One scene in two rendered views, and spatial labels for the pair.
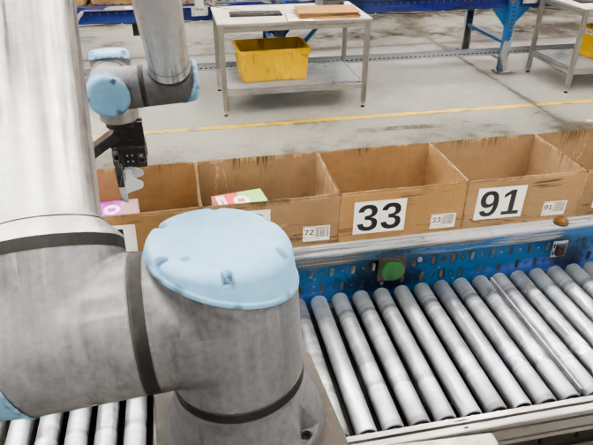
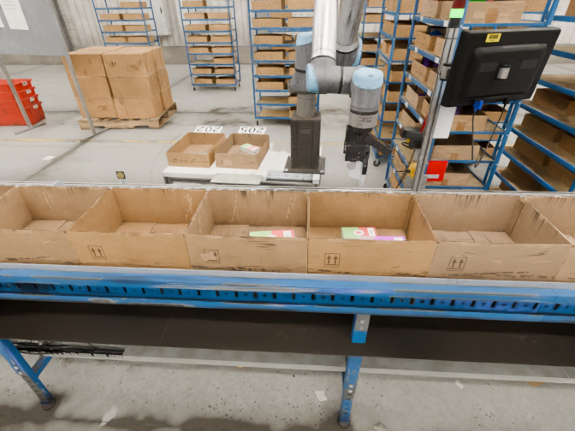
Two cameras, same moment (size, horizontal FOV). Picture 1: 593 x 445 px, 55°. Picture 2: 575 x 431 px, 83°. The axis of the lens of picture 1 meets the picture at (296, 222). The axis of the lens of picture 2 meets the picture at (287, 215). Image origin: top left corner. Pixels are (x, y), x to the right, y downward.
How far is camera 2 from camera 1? 246 cm
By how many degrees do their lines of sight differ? 113
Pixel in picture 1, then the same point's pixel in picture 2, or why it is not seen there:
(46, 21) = not seen: outside the picture
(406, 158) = (94, 243)
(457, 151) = (39, 239)
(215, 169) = (288, 245)
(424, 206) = (146, 203)
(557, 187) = (44, 197)
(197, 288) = not seen: hidden behind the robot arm
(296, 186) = (210, 262)
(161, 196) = (342, 265)
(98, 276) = not seen: hidden behind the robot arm
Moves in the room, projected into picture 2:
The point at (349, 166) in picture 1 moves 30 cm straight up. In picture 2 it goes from (153, 248) to (127, 164)
